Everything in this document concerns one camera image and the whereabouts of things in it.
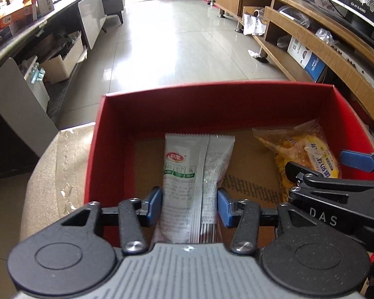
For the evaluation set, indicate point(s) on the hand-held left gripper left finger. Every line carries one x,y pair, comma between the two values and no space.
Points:
153,207

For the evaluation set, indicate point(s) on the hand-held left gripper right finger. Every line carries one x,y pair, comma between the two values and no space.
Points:
225,207

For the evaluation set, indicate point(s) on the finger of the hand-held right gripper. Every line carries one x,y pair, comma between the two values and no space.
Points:
357,159
327,199

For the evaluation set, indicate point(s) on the grey-white snack packet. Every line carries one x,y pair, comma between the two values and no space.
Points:
180,177

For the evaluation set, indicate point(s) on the clear yellow snack packet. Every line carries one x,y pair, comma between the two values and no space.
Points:
293,144

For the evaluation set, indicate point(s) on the red cardboard box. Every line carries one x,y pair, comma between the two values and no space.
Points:
205,109

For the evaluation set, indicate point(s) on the wooden television cabinet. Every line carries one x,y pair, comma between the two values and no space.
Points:
339,59

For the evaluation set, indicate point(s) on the white blue carton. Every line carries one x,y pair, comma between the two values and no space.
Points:
307,57

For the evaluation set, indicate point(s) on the clear plastic bag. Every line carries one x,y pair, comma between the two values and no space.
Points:
324,35

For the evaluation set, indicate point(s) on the crumpled paper scrap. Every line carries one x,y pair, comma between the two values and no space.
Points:
256,54

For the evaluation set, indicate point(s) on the black television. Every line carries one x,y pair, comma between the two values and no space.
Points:
352,6

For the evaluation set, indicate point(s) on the grey leaning panel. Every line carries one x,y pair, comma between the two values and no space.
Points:
18,106

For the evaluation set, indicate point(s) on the white paper bag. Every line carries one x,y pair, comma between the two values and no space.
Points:
253,23

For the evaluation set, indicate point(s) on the open cardboard box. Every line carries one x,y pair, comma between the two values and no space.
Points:
62,60

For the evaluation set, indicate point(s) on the white cabinet panel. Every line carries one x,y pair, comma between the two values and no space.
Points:
92,18

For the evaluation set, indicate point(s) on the long dark counter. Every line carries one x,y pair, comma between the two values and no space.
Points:
28,34

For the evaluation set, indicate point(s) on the white small carton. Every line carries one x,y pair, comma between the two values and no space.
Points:
45,3

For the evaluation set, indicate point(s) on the orange carton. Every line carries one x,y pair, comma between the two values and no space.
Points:
17,12

